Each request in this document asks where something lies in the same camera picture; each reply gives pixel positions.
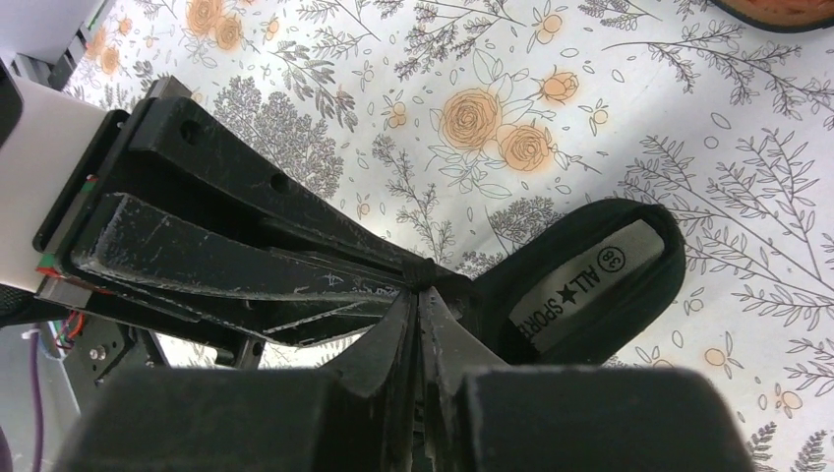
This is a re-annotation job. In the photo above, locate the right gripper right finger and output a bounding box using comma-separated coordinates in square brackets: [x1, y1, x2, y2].
[418, 289, 753, 471]

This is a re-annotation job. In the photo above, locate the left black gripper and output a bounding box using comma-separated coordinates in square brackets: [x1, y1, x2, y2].
[33, 78, 427, 365]

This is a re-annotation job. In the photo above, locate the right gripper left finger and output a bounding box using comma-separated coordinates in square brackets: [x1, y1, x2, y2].
[55, 292, 417, 471]

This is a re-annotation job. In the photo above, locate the black sneaker with laces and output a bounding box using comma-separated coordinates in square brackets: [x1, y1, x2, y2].
[436, 199, 685, 366]

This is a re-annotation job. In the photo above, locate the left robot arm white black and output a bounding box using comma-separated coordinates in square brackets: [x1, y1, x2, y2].
[1, 72, 418, 366]

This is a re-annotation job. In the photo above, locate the floral patterned table mat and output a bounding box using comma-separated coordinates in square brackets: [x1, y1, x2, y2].
[64, 1, 833, 471]

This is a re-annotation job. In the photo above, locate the overturned shoe orange sole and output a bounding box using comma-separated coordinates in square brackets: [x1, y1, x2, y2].
[711, 0, 833, 33]

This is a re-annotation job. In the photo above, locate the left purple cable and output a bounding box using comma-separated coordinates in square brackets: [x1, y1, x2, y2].
[0, 328, 47, 472]

